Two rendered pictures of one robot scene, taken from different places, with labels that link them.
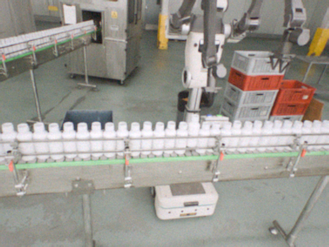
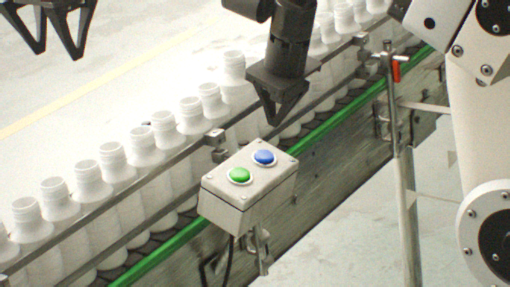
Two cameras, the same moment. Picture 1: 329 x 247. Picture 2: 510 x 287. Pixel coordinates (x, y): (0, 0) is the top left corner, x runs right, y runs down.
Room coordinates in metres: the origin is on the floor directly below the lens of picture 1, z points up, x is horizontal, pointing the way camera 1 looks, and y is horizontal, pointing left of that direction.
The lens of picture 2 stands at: (2.23, -1.06, 1.75)
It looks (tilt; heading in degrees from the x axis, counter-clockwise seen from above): 25 degrees down; 144
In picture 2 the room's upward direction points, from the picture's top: 9 degrees counter-clockwise
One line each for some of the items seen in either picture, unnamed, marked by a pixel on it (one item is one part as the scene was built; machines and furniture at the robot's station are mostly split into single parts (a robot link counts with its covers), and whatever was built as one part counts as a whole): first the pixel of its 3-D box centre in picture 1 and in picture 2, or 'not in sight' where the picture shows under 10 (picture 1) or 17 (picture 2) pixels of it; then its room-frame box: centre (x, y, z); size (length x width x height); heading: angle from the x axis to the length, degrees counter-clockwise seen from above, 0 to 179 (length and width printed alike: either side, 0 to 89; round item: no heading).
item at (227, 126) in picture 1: (224, 137); (171, 161); (1.03, -0.34, 1.08); 0.06 x 0.06 x 0.17
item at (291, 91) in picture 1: (287, 90); not in sight; (3.53, -1.95, 0.55); 0.61 x 0.41 x 0.22; 106
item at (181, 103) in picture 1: (191, 119); not in sight; (2.68, -0.42, 0.32); 0.45 x 0.45 x 0.64
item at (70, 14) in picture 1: (69, 14); not in sight; (4.52, 1.80, 1.22); 0.23 x 0.04 x 0.32; 86
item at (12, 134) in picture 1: (11, 142); not in sight; (0.80, 0.62, 1.08); 0.06 x 0.06 x 0.17
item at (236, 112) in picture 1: (245, 106); not in sight; (3.26, -1.28, 0.33); 0.61 x 0.41 x 0.22; 110
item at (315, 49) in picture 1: (318, 43); not in sight; (9.53, -5.69, 0.55); 0.40 x 0.40 x 1.10; 14
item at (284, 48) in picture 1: (284, 48); not in sight; (1.25, -0.59, 1.51); 0.10 x 0.07 x 0.07; 14
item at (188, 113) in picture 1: (188, 129); not in sight; (1.68, -0.25, 0.74); 0.11 x 0.11 x 0.40; 14
